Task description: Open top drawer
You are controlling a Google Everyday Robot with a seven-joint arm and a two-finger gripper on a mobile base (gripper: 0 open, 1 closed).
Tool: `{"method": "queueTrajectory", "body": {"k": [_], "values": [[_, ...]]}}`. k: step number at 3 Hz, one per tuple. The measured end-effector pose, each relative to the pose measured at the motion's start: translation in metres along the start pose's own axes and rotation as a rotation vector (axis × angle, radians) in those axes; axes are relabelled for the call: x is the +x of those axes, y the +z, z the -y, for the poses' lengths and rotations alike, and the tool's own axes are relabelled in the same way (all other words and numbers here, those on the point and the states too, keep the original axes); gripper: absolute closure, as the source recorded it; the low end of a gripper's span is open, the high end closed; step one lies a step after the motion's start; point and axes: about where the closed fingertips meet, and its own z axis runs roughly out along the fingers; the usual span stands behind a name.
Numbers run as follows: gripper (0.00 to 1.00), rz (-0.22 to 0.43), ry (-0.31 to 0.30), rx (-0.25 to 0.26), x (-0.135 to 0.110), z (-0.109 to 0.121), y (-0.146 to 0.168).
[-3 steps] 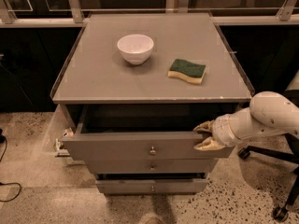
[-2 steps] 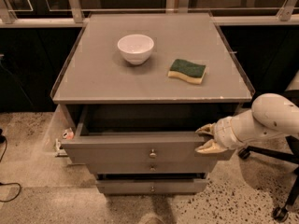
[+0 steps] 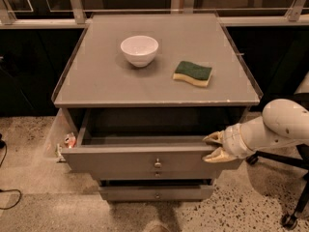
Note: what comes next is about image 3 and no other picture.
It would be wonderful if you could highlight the green and yellow sponge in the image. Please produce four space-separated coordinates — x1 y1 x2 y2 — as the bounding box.
173 61 212 87

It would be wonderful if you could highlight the white ceramic bowl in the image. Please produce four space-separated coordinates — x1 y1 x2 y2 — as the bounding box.
121 36 159 68

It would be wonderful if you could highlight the grey drawer cabinet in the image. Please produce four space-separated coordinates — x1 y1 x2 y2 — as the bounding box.
51 13 264 203

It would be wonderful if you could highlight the metal window railing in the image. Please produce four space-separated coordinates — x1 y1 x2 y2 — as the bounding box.
0 0 309 28

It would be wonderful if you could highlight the grey drawer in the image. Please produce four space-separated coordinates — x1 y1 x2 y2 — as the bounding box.
99 179 214 202
63 107 241 180

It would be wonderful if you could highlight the grey bottom drawer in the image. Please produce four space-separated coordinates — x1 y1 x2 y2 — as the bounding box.
99 179 214 202

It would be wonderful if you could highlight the black floor cable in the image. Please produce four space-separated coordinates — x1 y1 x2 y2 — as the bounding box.
0 132 23 210

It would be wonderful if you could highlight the clear plastic side bin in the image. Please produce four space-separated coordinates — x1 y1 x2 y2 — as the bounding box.
43 109 77 162

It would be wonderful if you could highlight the black office chair base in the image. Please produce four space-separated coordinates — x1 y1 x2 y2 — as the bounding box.
245 144 309 230

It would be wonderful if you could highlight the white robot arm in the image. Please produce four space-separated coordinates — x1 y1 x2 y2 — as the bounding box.
203 99 309 163

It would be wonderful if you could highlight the orange snack packet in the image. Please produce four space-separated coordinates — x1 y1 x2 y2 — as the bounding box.
65 132 76 148

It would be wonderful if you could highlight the grey top drawer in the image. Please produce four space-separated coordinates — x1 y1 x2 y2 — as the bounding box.
63 107 241 180

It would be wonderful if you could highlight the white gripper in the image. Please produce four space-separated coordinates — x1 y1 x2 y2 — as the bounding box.
202 123 254 163

